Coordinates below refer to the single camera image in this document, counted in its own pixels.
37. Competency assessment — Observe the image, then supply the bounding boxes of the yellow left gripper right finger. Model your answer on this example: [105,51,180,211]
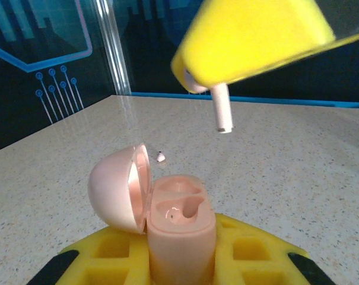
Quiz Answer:
[213,213,337,285]

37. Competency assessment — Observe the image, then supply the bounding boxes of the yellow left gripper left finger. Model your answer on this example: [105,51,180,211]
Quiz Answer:
[26,224,152,285]

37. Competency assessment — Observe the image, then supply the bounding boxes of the pink earbud charging case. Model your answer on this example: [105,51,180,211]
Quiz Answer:
[87,142,217,285]

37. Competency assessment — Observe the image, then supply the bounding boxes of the aluminium frame post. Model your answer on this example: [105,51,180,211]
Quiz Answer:
[94,0,132,96]

